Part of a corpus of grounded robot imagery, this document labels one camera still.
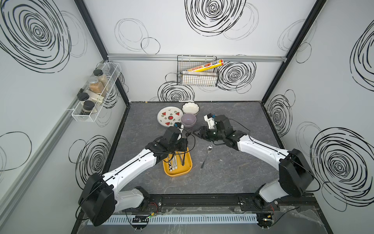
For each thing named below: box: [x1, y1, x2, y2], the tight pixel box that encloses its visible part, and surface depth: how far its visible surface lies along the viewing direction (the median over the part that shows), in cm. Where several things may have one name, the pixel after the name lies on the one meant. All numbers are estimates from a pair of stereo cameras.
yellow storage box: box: [162, 147, 193, 177], surface depth 85 cm
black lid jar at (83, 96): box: [76, 92, 90, 105], surface depth 64 cm
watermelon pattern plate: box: [156, 106, 184, 128], surface depth 114 cm
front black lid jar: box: [81, 100, 95, 116], surface depth 64 cm
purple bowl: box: [180, 113, 197, 128], surface depth 107 cm
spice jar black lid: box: [93, 69, 104, 77], surface depth 75 cm
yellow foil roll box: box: [186, 58, 225, 73], surface depth 91 cm
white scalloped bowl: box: [181, 101, 200, 116], surface depth 117 cm
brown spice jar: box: [88, 76, 105, 94], surface depth 72 cm
